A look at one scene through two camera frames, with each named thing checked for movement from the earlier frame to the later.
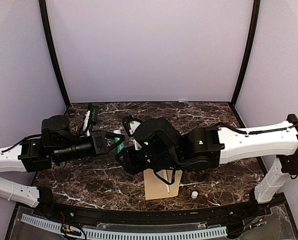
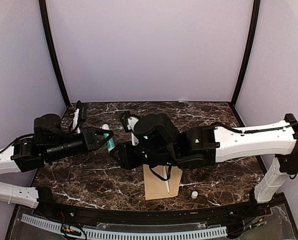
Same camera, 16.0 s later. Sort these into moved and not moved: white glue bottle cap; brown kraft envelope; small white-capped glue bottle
Moved: small white-capped glue bottle
Not moved: brown kraft envelope; white glue bottle cap
